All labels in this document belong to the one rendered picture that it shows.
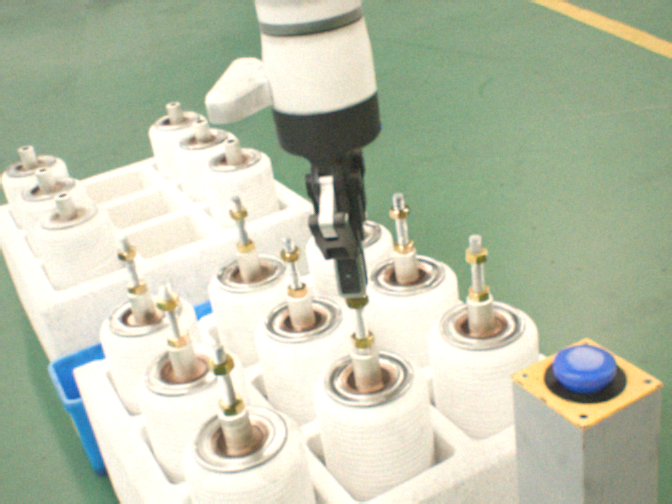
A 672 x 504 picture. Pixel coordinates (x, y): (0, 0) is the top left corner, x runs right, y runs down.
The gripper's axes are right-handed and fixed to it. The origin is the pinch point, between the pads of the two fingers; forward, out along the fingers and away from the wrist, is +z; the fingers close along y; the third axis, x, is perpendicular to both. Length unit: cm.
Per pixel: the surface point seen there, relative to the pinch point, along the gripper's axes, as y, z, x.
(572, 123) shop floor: 119, 35, -28
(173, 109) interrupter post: 69, 8, 38
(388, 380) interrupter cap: -0.3, 10.5, -1.7
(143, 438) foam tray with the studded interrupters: 3.1, 18.8, 23.1
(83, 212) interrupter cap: 37, 10, 41
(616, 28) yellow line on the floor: 188, 35, -47
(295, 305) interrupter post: 8.3, 8.1, 7.3
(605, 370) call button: -10.5, 2.7, -17.6
